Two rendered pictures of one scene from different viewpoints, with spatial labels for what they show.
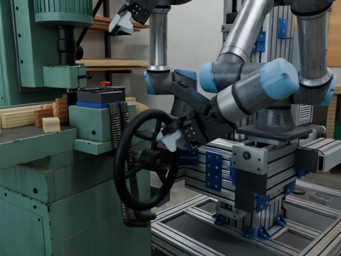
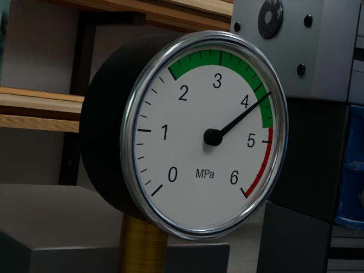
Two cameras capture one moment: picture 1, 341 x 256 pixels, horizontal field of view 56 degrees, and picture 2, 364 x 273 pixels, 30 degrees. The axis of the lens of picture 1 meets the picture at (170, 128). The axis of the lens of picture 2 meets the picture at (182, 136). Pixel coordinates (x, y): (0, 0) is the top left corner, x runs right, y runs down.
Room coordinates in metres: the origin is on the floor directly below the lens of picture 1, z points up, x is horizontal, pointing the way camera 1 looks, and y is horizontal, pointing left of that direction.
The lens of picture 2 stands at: (0.95, -0.06, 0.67)
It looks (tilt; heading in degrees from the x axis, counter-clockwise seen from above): 3 degrees down; 19
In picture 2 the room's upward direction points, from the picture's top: 8 degrees clockwise
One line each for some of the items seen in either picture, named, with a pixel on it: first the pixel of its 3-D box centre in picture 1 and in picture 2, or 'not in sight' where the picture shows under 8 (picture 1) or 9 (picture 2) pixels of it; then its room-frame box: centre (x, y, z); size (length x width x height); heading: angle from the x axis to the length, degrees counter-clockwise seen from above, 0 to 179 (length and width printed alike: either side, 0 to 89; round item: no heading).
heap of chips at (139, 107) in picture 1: (132, 106); not in sight; (1.19, 0.14, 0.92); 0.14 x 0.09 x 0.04; 56
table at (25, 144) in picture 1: (84, 131); not in sight; (0.97, 0.27, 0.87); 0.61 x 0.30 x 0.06; 146
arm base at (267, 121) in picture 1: (274, 116); not in sight; (1.28, -0.42, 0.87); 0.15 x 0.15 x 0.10
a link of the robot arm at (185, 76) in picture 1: (184, 82); not in sight; (1.63, -0.07, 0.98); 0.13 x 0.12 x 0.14; 95
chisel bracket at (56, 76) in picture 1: (65, 78); not in sight; (1.08, 0.35, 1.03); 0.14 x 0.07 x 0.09; 56
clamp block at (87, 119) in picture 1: (103, 120); not in sight; (0.92, 0.20, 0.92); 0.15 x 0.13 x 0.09; 146
